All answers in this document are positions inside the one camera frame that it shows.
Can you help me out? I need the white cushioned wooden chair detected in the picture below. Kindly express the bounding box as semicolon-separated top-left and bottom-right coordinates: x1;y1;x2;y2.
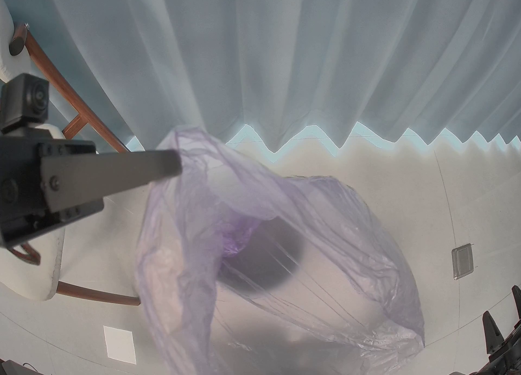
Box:
0;0;141;307

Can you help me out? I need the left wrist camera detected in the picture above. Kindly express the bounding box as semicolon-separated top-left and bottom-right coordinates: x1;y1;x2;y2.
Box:
0;73;50;134

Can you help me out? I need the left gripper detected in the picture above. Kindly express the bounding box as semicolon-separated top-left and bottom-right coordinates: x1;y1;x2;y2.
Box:
0;123;183;249

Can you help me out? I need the white trash bin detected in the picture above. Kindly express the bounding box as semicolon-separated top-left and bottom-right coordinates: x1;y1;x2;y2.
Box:
216;212;310;297

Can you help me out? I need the purple plastic bag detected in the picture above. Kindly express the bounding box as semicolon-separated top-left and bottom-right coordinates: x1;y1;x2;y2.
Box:
135;124;427;375

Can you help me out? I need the pale blue curtain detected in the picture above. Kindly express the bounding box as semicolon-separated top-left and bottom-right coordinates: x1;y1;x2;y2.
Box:
0;0;521;159

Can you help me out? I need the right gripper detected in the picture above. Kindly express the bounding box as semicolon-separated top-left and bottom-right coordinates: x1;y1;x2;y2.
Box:
482;286;521;371

